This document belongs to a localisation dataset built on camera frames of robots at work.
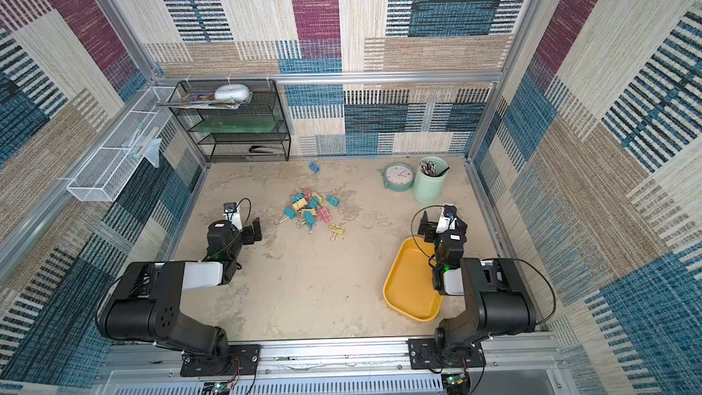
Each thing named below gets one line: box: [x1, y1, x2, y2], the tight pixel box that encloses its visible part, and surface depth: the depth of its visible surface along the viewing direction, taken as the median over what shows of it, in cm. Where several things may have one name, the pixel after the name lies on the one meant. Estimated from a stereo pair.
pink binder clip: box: [316, 207, 332, 223], surface depth 101 cm
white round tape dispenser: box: [213, 83, 253, 103], surface depth 91 cm
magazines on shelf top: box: [155, 92, 244, 110], surface depth 82 cm
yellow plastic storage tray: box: [382, 235, 443, 323], surface depth 87 cm
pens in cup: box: [418, 160, 451, 177], surface depth 96 cm
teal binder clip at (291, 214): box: [279, 206, 298, 224], surface depth 104 cm
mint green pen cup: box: [413, 155, 450, 205], surface depth 102 cm
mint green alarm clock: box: [382, 162, 415, 193], surface depth 113 cm
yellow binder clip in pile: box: [328, 223, 346, 241], surface depth 99 cm
